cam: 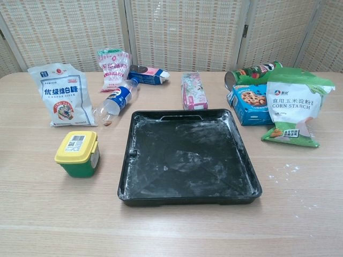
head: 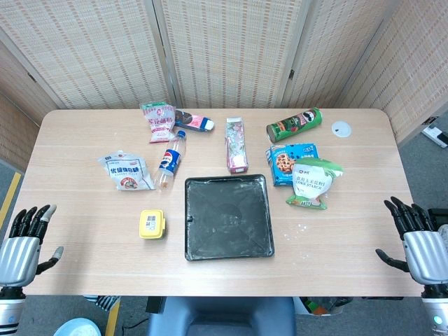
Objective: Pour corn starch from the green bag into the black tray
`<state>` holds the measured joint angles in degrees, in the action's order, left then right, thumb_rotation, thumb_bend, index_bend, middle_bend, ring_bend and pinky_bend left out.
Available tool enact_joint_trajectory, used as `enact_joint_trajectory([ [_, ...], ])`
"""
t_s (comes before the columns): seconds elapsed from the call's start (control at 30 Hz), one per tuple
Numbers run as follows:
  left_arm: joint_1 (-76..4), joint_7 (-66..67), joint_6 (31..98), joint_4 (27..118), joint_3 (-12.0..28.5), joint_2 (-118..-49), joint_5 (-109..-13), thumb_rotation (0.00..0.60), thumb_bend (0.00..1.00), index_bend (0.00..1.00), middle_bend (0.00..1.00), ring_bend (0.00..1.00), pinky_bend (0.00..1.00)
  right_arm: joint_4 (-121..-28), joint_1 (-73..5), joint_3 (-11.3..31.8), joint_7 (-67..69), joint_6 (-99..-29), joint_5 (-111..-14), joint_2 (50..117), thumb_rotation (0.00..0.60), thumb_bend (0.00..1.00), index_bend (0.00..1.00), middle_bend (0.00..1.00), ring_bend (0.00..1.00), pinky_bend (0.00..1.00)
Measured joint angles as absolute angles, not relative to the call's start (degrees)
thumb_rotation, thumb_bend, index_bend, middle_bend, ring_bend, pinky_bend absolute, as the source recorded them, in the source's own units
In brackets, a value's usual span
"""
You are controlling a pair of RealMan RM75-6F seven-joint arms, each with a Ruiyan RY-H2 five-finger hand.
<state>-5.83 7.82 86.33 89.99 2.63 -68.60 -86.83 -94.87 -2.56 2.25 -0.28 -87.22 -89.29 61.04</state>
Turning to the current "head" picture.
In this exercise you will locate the white round table grommet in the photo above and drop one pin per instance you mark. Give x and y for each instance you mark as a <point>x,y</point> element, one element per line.
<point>341,129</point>

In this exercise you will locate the white device on floor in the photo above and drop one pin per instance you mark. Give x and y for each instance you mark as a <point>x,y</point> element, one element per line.
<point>437,134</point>

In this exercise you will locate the pink floral carton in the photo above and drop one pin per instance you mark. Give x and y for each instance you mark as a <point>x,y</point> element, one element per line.
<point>236,147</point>

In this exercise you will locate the green white corn starch bag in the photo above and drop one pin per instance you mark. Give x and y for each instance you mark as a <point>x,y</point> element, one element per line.
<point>311,182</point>

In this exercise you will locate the blue pink small carton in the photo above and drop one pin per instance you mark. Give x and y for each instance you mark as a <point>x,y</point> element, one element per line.
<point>194,122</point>

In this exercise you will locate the light blue round object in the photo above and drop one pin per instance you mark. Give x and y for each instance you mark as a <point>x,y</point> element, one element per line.
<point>77,329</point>

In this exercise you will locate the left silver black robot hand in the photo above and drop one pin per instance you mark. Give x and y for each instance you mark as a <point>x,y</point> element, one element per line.
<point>17,252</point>

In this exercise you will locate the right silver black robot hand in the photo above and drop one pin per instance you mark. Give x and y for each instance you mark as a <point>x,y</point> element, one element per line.
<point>425,252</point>

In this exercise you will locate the black white striped cloth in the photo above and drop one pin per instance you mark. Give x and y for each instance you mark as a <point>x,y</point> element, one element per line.
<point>105,302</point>

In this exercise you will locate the black floor box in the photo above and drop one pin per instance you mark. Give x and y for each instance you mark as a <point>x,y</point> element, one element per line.
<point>441,215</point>

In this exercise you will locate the Pepsi plastic bottle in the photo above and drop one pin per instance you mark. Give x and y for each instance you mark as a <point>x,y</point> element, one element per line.
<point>169,161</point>

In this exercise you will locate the bamboo folding screen panel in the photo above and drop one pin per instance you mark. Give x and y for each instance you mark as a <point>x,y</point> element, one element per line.
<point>87,52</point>
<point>336,52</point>
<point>413,70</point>
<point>231,52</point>
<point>17,77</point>
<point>14,140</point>

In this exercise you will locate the black screen hinge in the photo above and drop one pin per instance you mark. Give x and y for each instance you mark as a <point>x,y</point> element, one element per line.
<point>32,77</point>
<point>291,74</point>

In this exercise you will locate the grey blue chair seat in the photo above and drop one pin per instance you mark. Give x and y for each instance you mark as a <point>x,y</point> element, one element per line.
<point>224,318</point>

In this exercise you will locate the black box under table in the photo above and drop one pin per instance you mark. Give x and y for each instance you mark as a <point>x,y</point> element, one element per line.
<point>155,305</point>

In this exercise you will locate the green Pringles can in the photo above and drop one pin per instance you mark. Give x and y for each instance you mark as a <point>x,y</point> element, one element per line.
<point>294,124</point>

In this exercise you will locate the blue cookie box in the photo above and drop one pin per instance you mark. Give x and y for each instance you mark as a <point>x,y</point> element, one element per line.
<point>283,162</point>

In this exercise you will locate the pink white flour bag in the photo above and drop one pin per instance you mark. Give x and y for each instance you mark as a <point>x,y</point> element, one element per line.
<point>160,122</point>

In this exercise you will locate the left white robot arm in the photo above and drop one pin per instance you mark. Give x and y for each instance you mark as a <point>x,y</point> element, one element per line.
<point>8,315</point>

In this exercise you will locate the yellow lid green container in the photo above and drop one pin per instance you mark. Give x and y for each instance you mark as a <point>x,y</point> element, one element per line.
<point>151,224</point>

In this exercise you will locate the black square baking tray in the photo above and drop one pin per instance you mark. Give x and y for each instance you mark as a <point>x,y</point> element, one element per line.
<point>227,217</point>

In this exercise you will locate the white sugar bag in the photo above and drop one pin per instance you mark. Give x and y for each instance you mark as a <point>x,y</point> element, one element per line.
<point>126,171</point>

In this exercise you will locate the white bin with colourful items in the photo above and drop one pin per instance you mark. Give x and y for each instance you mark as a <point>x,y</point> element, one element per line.
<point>315,307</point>

